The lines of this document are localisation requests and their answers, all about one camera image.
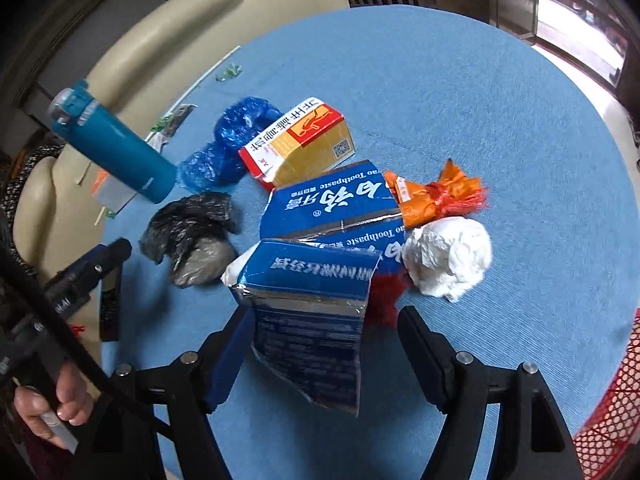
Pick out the red cloth bundle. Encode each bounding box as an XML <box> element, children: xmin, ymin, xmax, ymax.
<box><xmin>364</xmin><ymin>271</ymin><xmax>410</xmax><ymax>328</ymax></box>

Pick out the torn blue carton piece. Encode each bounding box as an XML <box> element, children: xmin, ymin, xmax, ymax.
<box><xmin>221</xmin><ymin>240</ymin><xmax>381</xmax><ymax>415</ymax></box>

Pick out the black plastic bag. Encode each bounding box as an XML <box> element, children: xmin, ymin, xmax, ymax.
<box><xmin>139</xmin><ymin>191</ymin><xmax>241</xmax><ymax>288</ymax></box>

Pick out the orange wrapper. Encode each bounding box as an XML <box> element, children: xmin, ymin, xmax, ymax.
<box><xmin>383</xmin><ymin>159</ymin><xmax>488</xmax><ymax>230</ymax></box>

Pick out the blue toothpaste box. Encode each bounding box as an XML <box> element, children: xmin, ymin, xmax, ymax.
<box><xmin>259</xmin><ymin>160</ymin><xmax>406</xmax><ymax>275</ymax></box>

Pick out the blue plastic bag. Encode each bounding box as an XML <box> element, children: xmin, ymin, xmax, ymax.
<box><xmin>177</xmin><ymin>96</ymin><xmax>283</xmax><ymax>193</ymax></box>

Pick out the red yellow medicine box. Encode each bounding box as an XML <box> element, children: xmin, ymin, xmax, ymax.
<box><xmin>239</xmin><ymin>98</ymin><xmax>356</xmax><ymax>191</ymax></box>

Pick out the person left hand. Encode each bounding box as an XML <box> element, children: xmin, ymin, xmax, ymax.
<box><xmin>13</xmin><ymin>361</ymin><xmax>94</xmax><ymax>453</ymax></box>

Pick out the red mesh waste basket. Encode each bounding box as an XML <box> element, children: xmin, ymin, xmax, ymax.
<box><xmin>573</xmin><ymin>311</ymin><xmax>639</xmax><ymax>479</ymax></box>

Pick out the cream leather sofa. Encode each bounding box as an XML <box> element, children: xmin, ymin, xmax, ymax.
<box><xmin>12</xmin><ymin>0</ymin><xmax>349</xmax><ymax>283</ymax></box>

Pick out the orange white small box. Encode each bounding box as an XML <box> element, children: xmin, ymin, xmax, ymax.
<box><xmin>91</xmin><ymin>169</ymin><xmax>137</xmax><ymax>217</ymax></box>

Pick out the black floral garment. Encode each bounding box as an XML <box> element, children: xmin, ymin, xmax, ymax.
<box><xmin>1</xmin><ymin>144</ymin><xmax>63</xmax><ymax>266</ymax></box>

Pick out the teal thermos bottle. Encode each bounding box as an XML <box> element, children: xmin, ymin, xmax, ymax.
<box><xmin>48</xmin><ymin>80</ymin><xmax>177</xmax><ymax>204</ymax></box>

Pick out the blue round tablecloth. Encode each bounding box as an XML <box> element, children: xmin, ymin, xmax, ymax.
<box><xmin>98</xmin><ymin>4</ymin><xmax>640</xmax><ymax>480</ymax></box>

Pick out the white stick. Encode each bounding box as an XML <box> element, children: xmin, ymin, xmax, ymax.
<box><xmin>93</xmin><ymin>44</ymin><xmax>242</xmax><ymax>227</ymax></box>

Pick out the green candy wrapper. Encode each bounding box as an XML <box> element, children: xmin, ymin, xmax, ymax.
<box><xmin>215</xmin><ymin>63</ymin><xmax>243</xmax><ymax>82</ymax></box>

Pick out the brown box by door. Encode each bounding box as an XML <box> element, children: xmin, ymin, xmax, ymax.
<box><xmin>435</xmin><ymin>0</ymin><xmax>489</xmax><ymax>23</ymax></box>

